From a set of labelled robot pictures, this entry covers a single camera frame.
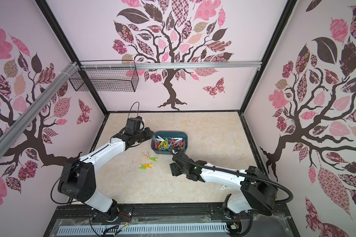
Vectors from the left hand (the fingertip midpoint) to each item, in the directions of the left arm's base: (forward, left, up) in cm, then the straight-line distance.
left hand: (154, 135), depth 89 cm
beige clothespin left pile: (-8, +6, -13) cm, 16 cm away
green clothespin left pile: (-10, +1, -12) cm, 16 cm away
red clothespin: (0, +1, -12) cm, 12 cm away
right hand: (-16, -13, -6) cm, 22 cm away
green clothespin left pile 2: (-15, +7, -13) cm, 22 cm away
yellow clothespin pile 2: (+1, -3, -12) cm, 13 cm away
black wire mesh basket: (+34, +23, +21) cm, 46 cm away
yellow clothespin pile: (-14, +4, -13) cm, 20 cm away
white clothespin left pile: (+5, -2, -11) cm, 13 cm away
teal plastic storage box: (+6, -16, -12) cm, 21 cm away
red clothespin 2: (+3, -11, -12) cm, 17 cm away
